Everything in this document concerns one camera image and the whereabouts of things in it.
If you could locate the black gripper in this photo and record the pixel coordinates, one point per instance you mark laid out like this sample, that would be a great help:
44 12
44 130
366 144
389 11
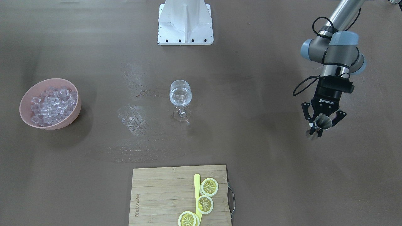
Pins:
326 102

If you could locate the steel double jigger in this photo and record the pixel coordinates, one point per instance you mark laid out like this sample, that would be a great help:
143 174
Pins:
318 126

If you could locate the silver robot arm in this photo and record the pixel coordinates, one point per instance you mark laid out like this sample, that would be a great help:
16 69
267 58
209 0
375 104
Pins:
335 47

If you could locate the clear wine glass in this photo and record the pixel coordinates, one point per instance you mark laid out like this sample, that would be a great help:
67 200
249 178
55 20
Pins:
180 96

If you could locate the pile of clear ice cubes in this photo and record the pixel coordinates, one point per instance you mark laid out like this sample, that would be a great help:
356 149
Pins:
53 106

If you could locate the yellow lemon slice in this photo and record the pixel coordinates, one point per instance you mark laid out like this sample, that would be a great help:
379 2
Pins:
209 187
188 218
204 204

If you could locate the yellow plastic knife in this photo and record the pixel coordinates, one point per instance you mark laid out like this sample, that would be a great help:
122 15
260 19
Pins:
197 182

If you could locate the bamboo cutting board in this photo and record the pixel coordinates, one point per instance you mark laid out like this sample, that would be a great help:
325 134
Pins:
160 195

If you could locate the pink bowl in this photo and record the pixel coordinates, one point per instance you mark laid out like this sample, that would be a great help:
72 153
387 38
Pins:
36 90

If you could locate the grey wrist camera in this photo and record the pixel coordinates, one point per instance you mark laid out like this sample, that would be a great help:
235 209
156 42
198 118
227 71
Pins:
337 83

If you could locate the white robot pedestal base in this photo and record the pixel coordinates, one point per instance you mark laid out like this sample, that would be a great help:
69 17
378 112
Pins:
185 22

